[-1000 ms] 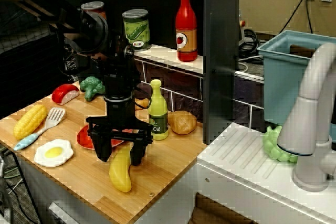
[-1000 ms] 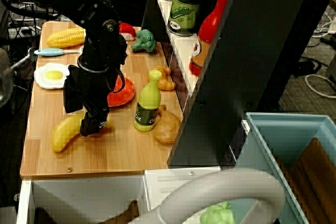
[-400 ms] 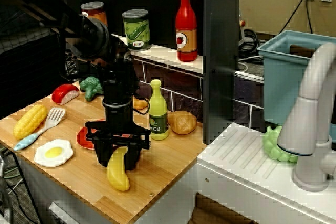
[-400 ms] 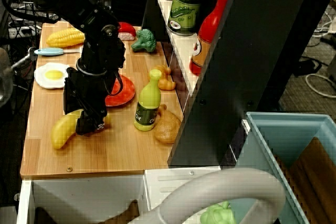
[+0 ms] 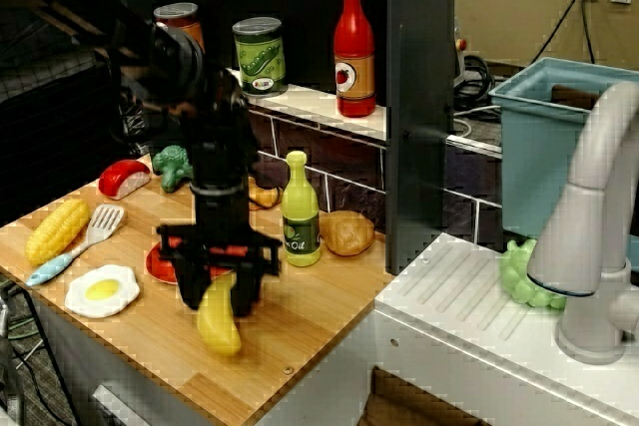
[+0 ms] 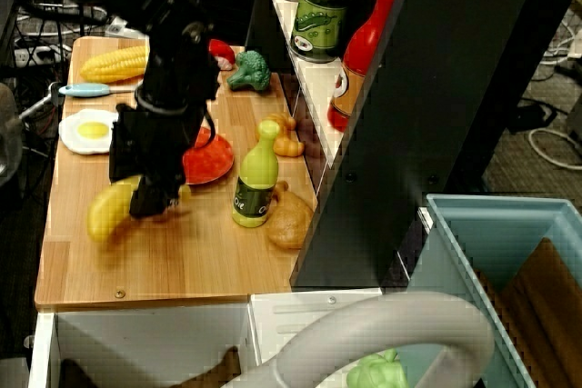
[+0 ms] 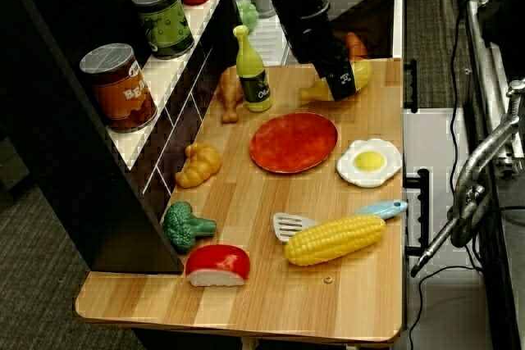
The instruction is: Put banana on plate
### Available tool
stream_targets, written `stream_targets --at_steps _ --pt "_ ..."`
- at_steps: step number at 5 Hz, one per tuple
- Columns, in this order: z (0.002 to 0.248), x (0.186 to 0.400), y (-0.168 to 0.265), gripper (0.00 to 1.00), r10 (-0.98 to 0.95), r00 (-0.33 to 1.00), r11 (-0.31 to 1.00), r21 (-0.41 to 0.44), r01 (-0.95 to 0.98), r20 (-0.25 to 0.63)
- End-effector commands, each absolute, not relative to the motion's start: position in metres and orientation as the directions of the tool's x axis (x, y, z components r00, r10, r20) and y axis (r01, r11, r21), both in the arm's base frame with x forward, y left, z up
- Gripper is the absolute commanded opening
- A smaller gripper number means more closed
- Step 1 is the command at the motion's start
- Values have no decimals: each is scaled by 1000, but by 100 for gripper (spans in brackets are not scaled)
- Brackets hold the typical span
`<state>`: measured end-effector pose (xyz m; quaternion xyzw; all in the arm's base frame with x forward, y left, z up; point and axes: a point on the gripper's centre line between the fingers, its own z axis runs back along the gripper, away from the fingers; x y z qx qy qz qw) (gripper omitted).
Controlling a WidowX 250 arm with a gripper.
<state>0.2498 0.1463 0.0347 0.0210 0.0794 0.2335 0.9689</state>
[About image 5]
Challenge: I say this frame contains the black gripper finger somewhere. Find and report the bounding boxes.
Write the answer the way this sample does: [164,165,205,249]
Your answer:
[232,268,265,318]
[177,260,215,312]

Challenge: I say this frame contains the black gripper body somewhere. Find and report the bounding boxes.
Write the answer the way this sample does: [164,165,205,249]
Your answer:
[157,189,284,280]

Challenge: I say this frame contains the yellow toy banana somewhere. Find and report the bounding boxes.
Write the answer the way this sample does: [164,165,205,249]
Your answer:
[196,275,245,358]

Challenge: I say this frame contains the red round plate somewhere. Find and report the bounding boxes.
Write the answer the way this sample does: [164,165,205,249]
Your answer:
[145,240,236,286]

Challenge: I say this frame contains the golden toy croissant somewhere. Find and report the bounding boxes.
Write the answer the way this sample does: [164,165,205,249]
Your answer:
[248,176,284,211]

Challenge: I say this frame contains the green olive oil bottle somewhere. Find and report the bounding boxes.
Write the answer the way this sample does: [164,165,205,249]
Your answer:
[281,150,322,267]

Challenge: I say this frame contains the green toy broccoli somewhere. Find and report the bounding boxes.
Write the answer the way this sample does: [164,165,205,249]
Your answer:
[152,145,195,194]

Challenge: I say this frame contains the toy fried egg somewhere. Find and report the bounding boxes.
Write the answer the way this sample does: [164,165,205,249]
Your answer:
[64,264,141,318]

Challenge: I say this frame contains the red white toy sushi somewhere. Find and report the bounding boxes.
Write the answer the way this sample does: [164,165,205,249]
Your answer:
[98,159,152,201]

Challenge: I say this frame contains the yellow toy corn cob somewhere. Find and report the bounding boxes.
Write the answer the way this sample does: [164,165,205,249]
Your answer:
[24,198,92,267]

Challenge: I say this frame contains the green toy peas can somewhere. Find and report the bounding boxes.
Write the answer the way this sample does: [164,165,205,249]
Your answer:
[232,16,290,97]

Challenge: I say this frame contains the orange toy beans can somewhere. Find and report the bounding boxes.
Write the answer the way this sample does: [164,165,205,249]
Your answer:
[153,2,206,53]

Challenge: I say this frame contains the white toy sink counter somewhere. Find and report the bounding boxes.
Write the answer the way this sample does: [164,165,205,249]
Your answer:
[373,230,639,426]

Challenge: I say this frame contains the red toy ketchup bottle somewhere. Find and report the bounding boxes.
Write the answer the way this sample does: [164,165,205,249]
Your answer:
[332,0,377,119]

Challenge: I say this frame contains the dark toy kitchen shelf unit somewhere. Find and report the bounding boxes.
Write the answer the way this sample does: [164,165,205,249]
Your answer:
[114,0,456,276]

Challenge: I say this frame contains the green toy grapes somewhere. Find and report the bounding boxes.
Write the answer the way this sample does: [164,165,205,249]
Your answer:
[500,237,568,310]

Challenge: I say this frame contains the grey box red button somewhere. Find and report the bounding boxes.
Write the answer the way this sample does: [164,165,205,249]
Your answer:
[452,29,473,56]

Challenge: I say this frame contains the blue plastic bin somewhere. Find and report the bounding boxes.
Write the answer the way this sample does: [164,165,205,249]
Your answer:
[487,56,639,252]

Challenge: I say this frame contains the grey toy faucet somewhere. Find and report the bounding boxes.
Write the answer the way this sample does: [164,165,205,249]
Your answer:
[526,80,639,366]

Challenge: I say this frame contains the grey spatula blue handle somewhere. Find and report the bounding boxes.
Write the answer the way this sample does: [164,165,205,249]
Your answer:
[25,204,126,287]

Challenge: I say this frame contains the black cable bundle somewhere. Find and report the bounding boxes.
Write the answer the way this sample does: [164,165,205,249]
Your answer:
[453,54,506,98]

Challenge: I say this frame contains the black power cord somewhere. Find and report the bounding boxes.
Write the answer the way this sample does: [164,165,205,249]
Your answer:
[528,0,599,68]

